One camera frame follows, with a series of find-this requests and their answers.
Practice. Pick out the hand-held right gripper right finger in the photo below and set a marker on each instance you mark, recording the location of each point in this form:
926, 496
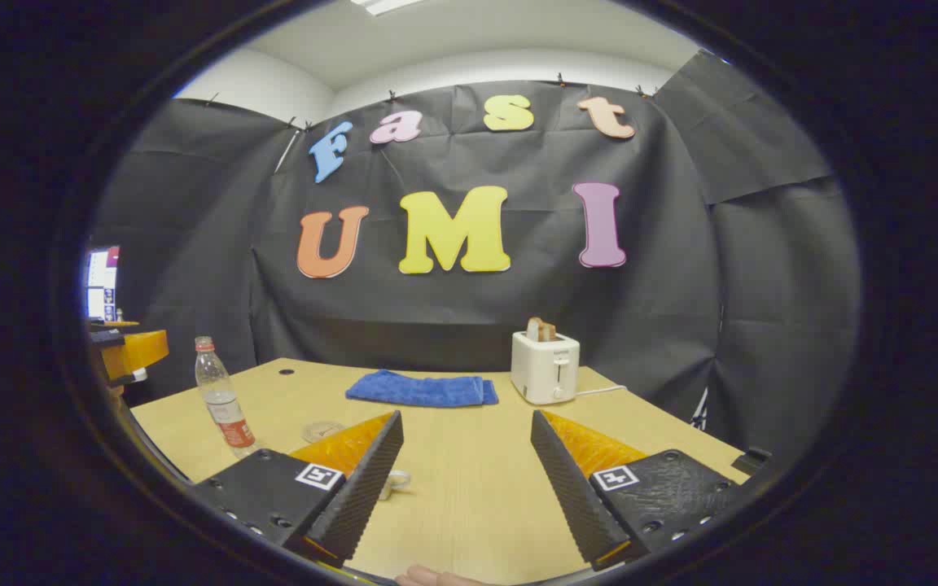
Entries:
579, 496

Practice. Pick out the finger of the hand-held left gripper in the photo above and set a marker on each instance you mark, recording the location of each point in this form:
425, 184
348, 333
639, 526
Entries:
143, 350

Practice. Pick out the clear plastic water bottle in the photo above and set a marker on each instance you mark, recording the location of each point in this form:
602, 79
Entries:
221, 399

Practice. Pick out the computer monitor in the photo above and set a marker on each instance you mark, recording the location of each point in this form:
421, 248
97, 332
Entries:
103, 285

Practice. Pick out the white teacup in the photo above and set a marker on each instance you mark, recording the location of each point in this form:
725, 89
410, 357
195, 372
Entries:
397, 482

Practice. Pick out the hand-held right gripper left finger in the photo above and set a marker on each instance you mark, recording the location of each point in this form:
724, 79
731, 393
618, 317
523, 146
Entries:
355, 496

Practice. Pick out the bread slice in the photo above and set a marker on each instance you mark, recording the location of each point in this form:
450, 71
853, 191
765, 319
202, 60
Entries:
540, 330

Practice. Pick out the blue towel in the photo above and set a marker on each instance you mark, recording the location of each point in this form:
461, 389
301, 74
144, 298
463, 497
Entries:
420, 389

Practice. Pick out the white toaster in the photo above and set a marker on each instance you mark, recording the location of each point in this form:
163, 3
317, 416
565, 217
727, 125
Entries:
542, 370

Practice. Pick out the round brown coaster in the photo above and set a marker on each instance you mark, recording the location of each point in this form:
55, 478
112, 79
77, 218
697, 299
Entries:
321, 430

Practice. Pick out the black backdrop cloth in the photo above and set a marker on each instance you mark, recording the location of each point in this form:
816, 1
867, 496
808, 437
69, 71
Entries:
477, 325

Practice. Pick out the ceiling light panel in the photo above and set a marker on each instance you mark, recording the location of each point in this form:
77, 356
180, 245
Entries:
383, 5

